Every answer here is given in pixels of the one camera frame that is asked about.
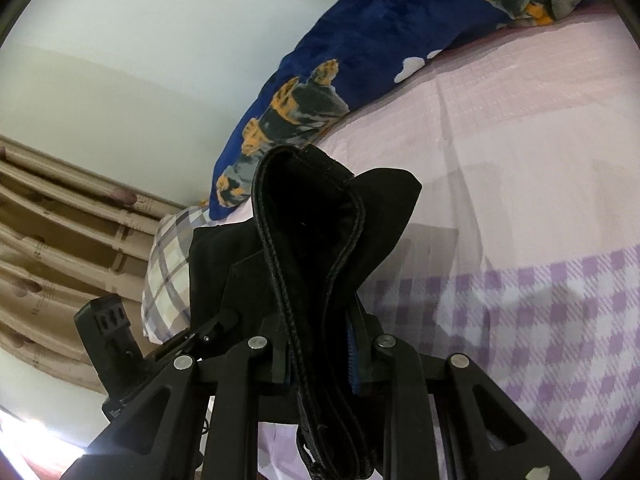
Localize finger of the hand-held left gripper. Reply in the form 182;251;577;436
145;309;239;362

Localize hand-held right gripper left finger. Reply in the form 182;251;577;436
62;317;293;480

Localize purple checkered bed sheet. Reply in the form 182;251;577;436
200;0;640;480

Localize blue printed fleece blanket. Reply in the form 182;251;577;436
209;0;601;223

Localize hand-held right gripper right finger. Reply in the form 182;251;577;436
347;305;581;480

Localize beige curtain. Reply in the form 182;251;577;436
0;132;201;396

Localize black pants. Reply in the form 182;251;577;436
189;144;423;480

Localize white plaid pillow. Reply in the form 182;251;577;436
141;204;221;345

